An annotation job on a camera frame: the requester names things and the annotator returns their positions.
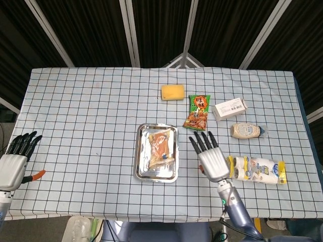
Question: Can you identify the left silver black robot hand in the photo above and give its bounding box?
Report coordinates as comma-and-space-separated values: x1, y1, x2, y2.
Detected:
0, 131, 46, 192

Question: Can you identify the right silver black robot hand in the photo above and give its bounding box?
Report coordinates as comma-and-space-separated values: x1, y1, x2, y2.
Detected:
188, 131, 231, 183

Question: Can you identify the clear-wrapped food packet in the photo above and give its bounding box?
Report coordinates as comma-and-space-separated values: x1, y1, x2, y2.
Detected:
147, 129, 176, 170

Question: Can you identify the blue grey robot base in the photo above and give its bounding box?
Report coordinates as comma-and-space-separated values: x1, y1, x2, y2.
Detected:
102, 219, 210, 242

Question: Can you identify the stainless steel tray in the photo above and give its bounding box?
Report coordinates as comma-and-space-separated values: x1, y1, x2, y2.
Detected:
133, 123, 180, 184

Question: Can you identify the beige squeeze sauce bottle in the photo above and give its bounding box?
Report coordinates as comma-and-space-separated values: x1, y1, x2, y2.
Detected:
230, 122, 268, 140

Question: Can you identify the green orange snack bag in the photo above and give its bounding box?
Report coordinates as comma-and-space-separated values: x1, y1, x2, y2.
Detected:
183, 94, 211, 132

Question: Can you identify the white cardboard box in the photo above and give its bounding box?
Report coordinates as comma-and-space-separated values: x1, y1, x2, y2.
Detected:
211, 98, 248, 122

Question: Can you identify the yellow sponge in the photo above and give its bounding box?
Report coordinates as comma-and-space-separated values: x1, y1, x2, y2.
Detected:
160, 84, 185, 101

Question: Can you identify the blue checked tablecloth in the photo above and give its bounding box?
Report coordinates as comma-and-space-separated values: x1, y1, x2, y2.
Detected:
4, 67, 310, 224

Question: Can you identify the white shoe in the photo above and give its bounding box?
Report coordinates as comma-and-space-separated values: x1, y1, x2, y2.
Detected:
266, 218, 287, 231

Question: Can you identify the clear plastic bottle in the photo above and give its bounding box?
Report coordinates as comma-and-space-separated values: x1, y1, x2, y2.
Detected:
62, 216, 93, 242

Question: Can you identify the dark blue under cloth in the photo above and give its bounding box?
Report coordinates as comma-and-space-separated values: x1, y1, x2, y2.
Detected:
292, 73, 322, 225

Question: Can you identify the white triangular partition foot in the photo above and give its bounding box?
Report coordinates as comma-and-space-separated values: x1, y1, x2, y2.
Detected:
163, 52, 205, 69

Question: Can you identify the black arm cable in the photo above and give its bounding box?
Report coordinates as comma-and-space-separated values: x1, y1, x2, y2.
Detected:
219, 186, 234, 224

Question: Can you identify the white frame bar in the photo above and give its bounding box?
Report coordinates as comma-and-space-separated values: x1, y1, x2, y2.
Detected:
306, 107, 323, 124
0, 97, 21, 114

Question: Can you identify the white partition frame post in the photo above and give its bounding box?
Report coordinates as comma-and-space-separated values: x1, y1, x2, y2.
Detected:
238, 0, 286, 70
24, 0, 76, 68
119, 0, 141, 68
183, 0, 200, 55

